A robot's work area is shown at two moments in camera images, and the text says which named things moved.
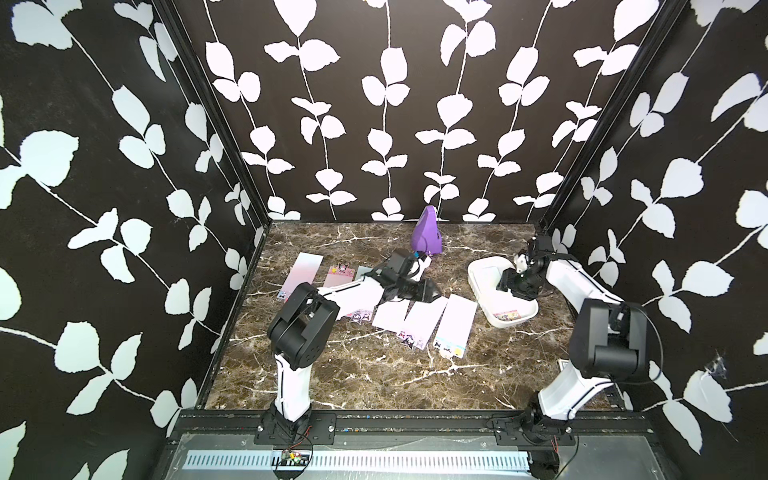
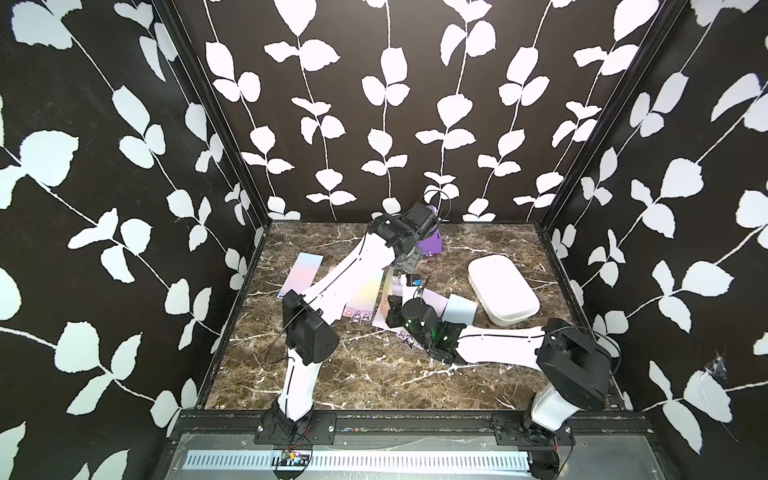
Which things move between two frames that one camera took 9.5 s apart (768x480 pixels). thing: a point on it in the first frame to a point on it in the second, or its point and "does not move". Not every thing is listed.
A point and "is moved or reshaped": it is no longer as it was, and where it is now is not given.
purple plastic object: [427, 236] does not move
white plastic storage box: [499, 307] does not move
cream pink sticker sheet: [508, 315] is moved or reshaped
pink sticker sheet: [304, 270] does not move
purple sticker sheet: [359, 301] does not move
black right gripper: [507, 279] to [396, 312]
